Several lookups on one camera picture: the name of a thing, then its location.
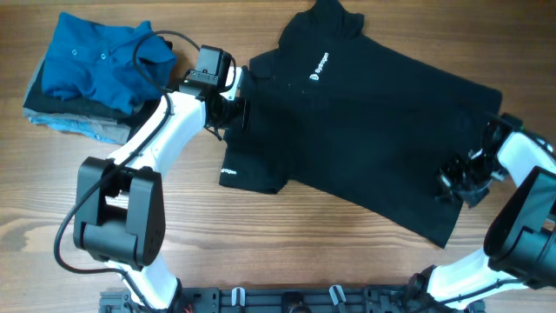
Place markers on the light blue folded garment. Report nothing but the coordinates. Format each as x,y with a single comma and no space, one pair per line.
72,126

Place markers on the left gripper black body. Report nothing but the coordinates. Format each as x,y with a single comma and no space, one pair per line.
234,115

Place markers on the dark charcoal folded garment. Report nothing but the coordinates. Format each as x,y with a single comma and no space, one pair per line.
99,115

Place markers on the blue folded polo shirt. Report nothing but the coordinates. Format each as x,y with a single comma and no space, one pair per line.
117,66

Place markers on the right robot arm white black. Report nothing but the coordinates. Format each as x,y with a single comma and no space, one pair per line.
518,250

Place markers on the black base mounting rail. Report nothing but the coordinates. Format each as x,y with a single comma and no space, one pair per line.
369,299

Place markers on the grey folded garment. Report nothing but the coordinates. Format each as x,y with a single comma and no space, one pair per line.
81,115

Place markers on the black polo shirt white logo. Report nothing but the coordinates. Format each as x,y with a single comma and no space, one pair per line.
333,109

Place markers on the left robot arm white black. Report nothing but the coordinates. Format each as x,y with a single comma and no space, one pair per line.
119,217

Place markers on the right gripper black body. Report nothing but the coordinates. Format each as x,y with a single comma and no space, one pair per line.
466,180

